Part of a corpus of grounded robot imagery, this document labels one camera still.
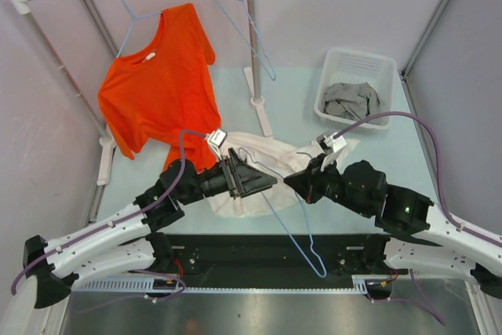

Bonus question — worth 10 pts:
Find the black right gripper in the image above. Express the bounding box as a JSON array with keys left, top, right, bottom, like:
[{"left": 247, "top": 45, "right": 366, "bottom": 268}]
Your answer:
[{"left": 284, "top": 153, "right": 371, "bottom": 217}]

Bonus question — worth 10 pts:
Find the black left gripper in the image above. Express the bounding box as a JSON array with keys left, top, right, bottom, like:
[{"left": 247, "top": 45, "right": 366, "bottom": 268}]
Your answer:
[{"left": 178, "top": 147, "right": 276, "bottom": 206}]

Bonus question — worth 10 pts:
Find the white t shirt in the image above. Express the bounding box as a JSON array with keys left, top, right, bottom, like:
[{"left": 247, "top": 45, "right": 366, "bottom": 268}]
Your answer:
[{"left": 209, "top": 130, "right": 361, "bottom": 219}]

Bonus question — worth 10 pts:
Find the grey t shirt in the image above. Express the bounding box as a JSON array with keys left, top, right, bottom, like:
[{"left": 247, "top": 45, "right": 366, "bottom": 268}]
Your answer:
[{"left": 321, "top": 82, "right": 385, "bottom": 122}]

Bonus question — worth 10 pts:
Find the blue wire hanger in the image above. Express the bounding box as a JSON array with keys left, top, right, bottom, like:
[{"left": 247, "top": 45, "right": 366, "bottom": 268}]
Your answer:
[{"left": 213, "top": 0, "right": 277, "bottom": 82}]

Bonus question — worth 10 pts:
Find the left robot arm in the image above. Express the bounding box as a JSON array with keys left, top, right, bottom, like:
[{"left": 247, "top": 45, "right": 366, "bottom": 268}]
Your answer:
[{"left": 22, "top": 149, "right": 278, "bottom": 309}]

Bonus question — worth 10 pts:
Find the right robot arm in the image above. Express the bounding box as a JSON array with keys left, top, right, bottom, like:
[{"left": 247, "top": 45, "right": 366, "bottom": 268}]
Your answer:
[{"left": 284, "top": 159, "right": 501, "bottom": 299}]

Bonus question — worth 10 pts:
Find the orange t shirt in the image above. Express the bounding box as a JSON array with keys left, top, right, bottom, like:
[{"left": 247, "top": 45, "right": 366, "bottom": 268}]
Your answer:
[{"left": 97, "top": 3, "right": 221, "bottom": 170}]

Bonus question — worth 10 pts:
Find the blue hanger under orange shirt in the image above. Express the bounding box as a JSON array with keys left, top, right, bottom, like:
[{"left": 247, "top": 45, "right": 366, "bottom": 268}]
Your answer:
[{"left": 113, "top": 0, "right": 164, "bottom": 60}]

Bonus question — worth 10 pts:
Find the white plastic basket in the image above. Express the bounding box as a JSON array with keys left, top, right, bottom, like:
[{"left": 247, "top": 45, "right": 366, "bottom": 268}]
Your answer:
[{"left": 314, "top": 48, "right": 398, "bottom": 129}]

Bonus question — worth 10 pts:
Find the white metal clothes rack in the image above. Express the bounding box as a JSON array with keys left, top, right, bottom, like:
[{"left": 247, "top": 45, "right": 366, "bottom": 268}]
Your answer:
[{"left": 9, "top": 0, "right": 276, "bottom": 188}]

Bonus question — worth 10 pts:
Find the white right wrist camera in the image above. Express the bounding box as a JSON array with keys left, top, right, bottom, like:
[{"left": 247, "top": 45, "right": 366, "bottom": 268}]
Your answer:
[{"left": 316, "top": 133, "right": 347, "bottom": 172}]

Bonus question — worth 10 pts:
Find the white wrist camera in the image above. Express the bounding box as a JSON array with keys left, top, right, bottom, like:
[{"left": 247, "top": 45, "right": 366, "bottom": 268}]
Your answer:
[
  {"left": 316, "top": 133, "right": 347, "bottom": 172},
  {"left": 206, "top": 128, "right": 227, "bottom": 161}
]

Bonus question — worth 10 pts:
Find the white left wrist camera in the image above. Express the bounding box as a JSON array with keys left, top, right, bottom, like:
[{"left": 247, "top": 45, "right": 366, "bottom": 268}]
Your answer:
[{"left": 206, "top": 128, "right": 227, "bottom": 161}]

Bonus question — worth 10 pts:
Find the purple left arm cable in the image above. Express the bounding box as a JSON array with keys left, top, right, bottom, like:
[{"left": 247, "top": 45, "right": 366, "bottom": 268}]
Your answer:
[{"left": 9, "top": 129, "right": 215, "bottom": 297}]

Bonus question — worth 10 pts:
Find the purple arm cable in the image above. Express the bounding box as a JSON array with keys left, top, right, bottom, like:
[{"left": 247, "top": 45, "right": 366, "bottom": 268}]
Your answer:
[
  {"left": 333, "top": 111, "right": 502, "bottom": 249},
  {"left": 9, "top": 129, "right": 215, "bottom": 297}
]

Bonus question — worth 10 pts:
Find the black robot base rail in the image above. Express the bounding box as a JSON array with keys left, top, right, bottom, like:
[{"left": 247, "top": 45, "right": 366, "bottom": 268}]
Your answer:
[{"left": 128, "top": 232, "right": 397, "bottom": 300}]

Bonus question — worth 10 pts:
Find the grey slotted cable duct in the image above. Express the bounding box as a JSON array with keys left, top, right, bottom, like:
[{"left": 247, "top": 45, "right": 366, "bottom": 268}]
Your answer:
[{"left": 74, "top": 276, "right": 391, "bottom": 295}]

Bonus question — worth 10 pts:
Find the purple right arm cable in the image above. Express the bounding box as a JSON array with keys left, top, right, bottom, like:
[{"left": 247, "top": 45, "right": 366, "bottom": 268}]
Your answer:
[{"left": 333, "top": 111, "right": 502, "bottom": 249}]

